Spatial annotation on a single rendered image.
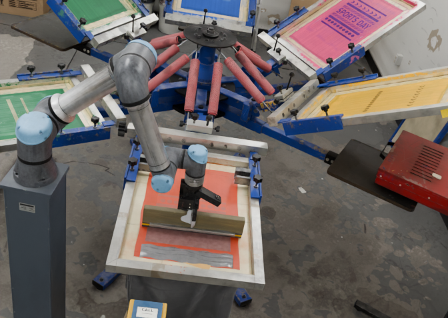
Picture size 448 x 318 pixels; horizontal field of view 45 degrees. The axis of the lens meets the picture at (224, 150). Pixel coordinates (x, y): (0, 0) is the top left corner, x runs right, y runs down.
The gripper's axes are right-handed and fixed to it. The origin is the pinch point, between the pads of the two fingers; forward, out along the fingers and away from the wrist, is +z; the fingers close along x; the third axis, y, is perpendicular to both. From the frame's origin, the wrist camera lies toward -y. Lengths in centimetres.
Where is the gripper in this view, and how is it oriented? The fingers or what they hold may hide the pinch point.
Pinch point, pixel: (193, 222)
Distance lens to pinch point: 221.8
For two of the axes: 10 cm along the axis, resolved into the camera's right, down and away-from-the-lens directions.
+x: -0.1, 5.5, -8.4
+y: -9.9, -1.2, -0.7
